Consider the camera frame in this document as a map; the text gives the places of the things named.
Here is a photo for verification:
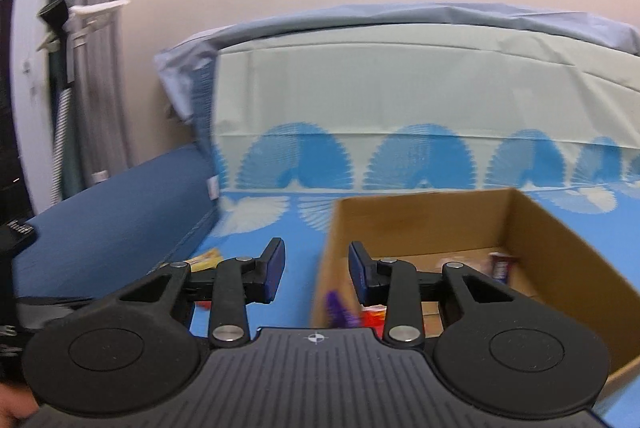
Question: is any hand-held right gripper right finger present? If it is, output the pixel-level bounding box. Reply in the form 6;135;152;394
348;242;538;350

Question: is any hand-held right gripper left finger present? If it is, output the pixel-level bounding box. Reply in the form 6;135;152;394
107;238;287;349

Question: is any purple chocolate bar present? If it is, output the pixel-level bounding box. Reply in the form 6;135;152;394
326;290;362;329

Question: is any long red snack packet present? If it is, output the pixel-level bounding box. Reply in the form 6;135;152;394
361;304;388;328

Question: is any cardboard box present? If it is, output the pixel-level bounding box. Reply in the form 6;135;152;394
309;188;640;384

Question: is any dark brown chocolate bar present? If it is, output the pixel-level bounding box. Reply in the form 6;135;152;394
489;253;516;281

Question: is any yellow snack bar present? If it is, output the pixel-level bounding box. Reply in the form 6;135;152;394
185;249;222;271

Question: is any dark blue cushion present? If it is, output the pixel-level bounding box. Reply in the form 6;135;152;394
12;143;218;304

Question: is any blue fan-print sheet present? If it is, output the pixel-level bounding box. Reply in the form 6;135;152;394
185;28;640;428

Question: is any light blue pillow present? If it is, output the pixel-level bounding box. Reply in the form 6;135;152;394
154;0;640;154

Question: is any black clip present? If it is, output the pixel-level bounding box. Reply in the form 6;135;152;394
39;0;71;31

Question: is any white corrugated hose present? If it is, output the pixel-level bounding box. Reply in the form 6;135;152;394
50;90;71;204

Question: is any white wall hook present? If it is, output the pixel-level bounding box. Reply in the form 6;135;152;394
67;0;132;74

